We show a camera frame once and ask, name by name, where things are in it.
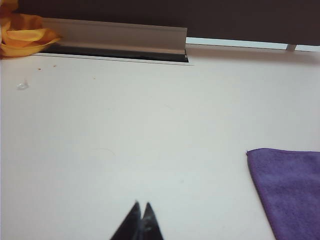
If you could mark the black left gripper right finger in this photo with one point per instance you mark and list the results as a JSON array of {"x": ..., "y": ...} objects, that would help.
[{"x": 150, "y": 225}]

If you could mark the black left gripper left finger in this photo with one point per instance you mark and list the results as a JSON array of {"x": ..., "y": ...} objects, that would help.
[{"x": 131, "y": 225}]

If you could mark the purple microfibre cloth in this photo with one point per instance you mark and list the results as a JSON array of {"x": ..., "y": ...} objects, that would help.
[{"x": 287, "y": 187}]

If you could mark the orange cloth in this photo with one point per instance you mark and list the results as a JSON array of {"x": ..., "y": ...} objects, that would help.
[{"x": 22, "y": 37}]

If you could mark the clear plastic scrap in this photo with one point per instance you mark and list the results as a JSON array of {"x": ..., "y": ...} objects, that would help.
[{"x": 23, "y": 85}]

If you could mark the wide brown desk partition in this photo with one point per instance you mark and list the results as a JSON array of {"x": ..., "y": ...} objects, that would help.
[{"x": 175, "y": 12}]

